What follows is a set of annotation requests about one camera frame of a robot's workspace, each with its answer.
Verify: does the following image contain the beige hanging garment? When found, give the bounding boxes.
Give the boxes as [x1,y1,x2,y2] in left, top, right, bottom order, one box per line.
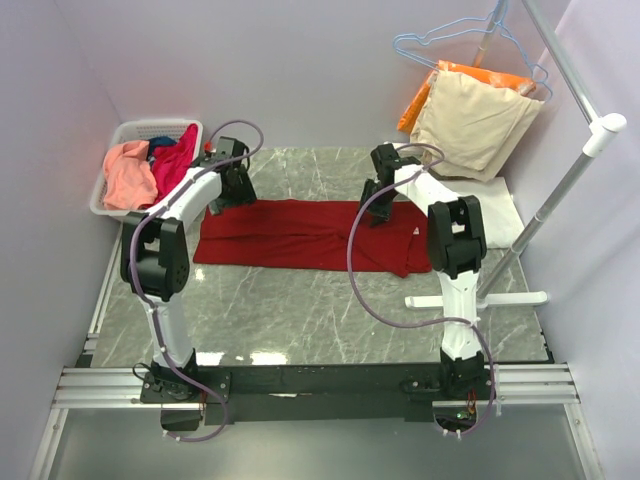
[410,70,544,182]

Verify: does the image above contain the white plastic laundry basket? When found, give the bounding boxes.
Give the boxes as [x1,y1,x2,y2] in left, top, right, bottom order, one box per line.
[89,118,204,218]

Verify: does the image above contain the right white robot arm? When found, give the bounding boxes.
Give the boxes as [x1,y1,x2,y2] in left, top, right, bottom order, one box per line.
[347,143,488,399]

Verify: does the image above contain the magenta shirt in basket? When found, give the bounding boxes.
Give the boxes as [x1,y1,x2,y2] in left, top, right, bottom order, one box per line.
[149,123,200,204]

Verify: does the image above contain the blue wire hanger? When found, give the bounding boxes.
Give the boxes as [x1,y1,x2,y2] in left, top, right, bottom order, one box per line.
[392,1,554,101]

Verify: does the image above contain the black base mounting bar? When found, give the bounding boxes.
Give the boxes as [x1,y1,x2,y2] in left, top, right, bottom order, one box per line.
[140,363,491,430]

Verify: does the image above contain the aluminium rail frame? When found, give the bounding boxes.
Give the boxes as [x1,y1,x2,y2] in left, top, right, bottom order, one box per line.
[29,364,605,479]

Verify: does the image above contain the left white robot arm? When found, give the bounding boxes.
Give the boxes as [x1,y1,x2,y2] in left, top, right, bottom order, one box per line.
[120,136,256,402]

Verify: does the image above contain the dark red t-shirt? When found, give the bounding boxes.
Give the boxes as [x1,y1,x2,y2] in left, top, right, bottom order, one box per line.
[193,199,432,278]

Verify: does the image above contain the dark blue shirt in basket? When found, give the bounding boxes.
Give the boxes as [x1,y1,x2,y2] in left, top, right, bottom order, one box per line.
[147,136,176,163]

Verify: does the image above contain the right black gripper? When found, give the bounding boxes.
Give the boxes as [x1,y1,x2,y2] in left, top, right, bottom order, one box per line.
[356,179,397,228]

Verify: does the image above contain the orange hanging garment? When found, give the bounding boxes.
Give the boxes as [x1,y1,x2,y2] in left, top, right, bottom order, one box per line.
[396,60,537,134]

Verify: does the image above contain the salmon pink shirt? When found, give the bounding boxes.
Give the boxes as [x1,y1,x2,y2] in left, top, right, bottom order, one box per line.
[103,140,158,210]

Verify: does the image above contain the folded white t-shirt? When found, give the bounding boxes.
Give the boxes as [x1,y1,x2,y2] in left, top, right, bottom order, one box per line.
[437,177,524,249]

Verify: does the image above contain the white metal clothes rack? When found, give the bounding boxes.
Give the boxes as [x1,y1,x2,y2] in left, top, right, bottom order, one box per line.
[382,0,629,311]

